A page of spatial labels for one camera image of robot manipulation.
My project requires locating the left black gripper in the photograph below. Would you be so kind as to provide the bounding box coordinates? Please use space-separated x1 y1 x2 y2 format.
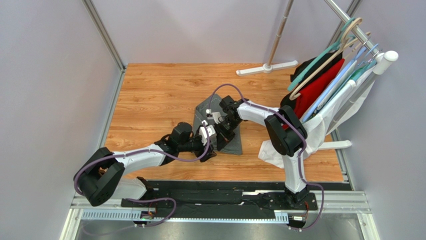
177 125 217 163

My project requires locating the grey felt napkin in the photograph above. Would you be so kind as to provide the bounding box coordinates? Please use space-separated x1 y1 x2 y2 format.
193 93 243 155

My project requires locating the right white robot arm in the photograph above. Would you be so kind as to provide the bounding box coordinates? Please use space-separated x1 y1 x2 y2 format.
213 96 309 208

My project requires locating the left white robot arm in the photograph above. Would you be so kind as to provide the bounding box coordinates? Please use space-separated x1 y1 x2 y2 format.
73 121 217 207

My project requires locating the black garment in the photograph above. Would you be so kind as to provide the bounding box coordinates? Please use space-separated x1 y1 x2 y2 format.
280 51 344 111

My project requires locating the white garment with green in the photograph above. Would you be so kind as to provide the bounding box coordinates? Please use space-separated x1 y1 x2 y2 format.
258 59 377 169

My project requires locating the red garment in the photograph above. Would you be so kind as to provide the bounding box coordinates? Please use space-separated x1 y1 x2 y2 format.
280 59 345 119

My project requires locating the light blue hanger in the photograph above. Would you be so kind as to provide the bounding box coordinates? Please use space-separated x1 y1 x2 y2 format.
301 46 376 123

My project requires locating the teal hanger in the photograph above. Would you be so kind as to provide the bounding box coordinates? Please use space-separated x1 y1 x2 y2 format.
287 17 356 93

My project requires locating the wooden hanger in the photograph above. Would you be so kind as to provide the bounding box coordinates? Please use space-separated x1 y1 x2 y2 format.
288 17 363 100

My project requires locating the white clothes rack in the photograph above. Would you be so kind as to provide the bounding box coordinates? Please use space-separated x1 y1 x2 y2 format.
236 0 399 133

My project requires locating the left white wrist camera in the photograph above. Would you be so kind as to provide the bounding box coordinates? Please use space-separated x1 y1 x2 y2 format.
198 120 217 145

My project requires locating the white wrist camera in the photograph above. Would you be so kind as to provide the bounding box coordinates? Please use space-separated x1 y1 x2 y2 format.
205 109 222 124
198 120 217 145

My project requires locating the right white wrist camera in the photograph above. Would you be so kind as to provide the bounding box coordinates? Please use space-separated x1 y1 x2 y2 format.
205 109 222 124

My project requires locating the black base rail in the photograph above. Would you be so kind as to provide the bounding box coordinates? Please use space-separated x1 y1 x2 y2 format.
120 178 319 220

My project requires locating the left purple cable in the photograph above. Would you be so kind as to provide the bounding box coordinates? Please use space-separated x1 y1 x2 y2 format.
73 121 212 229

